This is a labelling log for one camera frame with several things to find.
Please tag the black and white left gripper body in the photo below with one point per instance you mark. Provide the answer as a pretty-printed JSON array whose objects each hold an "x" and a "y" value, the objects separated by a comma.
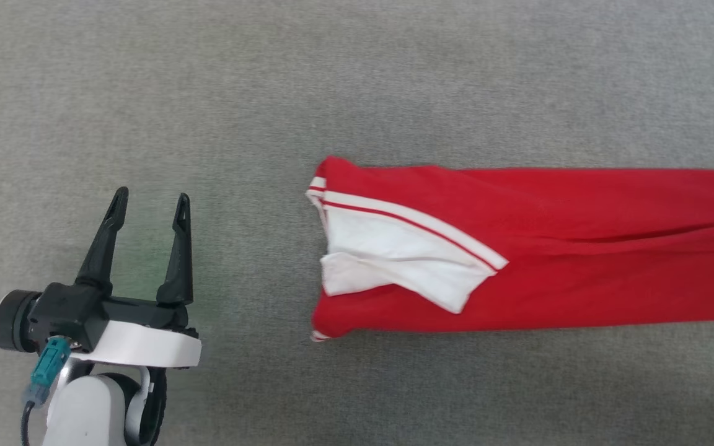
[{"x": 146, "y": 347}]

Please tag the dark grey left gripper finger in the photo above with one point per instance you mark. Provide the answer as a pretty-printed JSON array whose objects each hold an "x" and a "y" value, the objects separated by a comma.
[
  {"x": 100, "y": 254},
  {"x": 178, "y": 266}
]

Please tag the red and white garment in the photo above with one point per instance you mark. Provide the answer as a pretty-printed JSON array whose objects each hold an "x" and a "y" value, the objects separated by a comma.
[{"x": 580, "y": 279}]

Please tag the red white green cloth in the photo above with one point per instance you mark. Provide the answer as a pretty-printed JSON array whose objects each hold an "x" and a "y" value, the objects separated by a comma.
[{"x": 357, "y": 80}]

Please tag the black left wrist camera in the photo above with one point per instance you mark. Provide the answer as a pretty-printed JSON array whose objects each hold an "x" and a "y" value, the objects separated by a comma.
[{"x": 66, "y": 310}]

